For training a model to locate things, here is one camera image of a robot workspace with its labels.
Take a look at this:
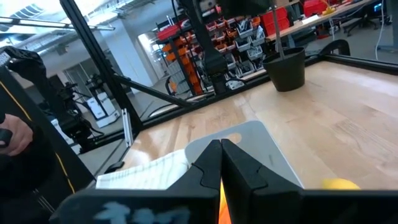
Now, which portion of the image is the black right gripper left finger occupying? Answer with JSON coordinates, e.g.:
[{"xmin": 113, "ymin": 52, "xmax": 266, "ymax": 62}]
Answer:
[{"xmin": 58, "ymin": 139, "xmax": 223, "ymax": 224}]

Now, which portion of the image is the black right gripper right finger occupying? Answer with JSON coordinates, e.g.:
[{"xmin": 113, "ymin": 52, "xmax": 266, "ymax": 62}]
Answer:
[{"xmin": 221, "ymin": 138, "xmax": 398, "ymax": 224}]

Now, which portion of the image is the orange toy carrot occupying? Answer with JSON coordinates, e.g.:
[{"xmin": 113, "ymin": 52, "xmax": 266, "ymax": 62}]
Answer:
[{"xmin": 218, "ymin": 179, "xmax": 233, "ymax": 224}]

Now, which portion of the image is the yellow toy lemon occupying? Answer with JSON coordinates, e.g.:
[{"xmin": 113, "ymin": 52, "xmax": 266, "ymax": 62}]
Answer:
[{"xmin": 322, "ymin": 177, "xmax": 361, "ymax": 190}]

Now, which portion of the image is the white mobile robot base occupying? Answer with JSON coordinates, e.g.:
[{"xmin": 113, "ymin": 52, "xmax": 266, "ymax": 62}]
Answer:
[{"xmin": 85, "ymin": 73, "xmax": 121, "ymax": 129}]

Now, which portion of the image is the grey plastic bin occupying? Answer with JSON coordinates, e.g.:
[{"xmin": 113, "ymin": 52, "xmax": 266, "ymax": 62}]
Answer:
[{"xmin": 184, "ymin": 120, "xmax": 304, "ymax": 190}]

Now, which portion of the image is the white checked towel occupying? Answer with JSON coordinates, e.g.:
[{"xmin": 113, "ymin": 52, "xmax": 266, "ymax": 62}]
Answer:
[{"xmin": 95, "ymin": 149, "xmax": 190, "ymax": 190}]

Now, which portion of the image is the small black edge clamp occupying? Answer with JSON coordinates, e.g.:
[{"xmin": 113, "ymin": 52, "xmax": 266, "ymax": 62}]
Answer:
[{"xmin": 104, "ymin": 161, "xmax": 126, "ymax": 174}]

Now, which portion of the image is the green plant in black pot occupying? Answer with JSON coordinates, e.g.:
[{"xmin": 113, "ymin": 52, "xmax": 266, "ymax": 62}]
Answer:
[{"xmin": 222, "ymin": 0, "xmax": 307, "ymax": 93}]

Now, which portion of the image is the black panel with yellow stripe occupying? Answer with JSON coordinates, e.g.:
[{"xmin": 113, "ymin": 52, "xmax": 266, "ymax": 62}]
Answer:
[{"xmin": 0, "ymin": 67, "xmax": 96, "ymax": 224}]

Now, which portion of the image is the parts rack with coloured bins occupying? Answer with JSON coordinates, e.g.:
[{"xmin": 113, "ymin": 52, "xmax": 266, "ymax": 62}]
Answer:
[{"xmin": 155, "ymin": 6, "xmax": 271, "ymax": 96}]

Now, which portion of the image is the long wooden workbench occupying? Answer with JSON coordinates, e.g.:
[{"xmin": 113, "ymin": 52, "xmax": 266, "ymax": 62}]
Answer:
[{"xmin": 266, "ymin": 0, "xmax": 379, "ymax": 50}]

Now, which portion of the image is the stack of red bins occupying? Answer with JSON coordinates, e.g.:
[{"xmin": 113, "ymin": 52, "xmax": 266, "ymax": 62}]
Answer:
[{"xmin": 260, "ymin": 6, "xmax": 289, "ymax": 37}]

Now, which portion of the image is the black arched clamp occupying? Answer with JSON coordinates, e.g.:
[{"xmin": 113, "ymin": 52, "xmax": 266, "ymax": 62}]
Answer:
[{"xmin": 318, "ymin": 39, "xmax": 351, "ymax": 57}]

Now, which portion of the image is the red storage bin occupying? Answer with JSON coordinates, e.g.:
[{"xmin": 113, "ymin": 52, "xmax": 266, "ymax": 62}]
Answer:
[{"xmin": 303, "ymin": 0, "xmax": 329, "ymax": 17}]

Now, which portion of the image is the person's hand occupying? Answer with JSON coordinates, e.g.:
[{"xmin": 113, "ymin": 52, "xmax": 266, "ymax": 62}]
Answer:
[{"xmin": 0, "ymin": 113, "xmax": 34, "ymax": 157}]

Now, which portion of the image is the black office chair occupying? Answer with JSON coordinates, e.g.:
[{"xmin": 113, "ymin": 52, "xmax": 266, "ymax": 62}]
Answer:
[{"xmin": 341, "ymin": 4, "xmax": 382, "ymax": 37}]

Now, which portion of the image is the silver frame bracket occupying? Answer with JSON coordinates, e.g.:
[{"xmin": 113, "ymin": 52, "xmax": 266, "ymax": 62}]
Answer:
[{"xmin": 121, "ymin": 108, "xmax": 134, "ymax": 147}]

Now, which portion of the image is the white hanging cable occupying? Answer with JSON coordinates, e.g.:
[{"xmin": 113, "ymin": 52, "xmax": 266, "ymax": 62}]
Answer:
[{"xmin": 374, "ymin": 0, "xmax": 387, "ymax": 53}]

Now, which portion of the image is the black handle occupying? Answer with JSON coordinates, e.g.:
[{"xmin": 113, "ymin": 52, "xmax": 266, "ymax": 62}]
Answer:
[{"xmin": 0, "ymin": 128, "xmax": 14, "ymax": 149}]

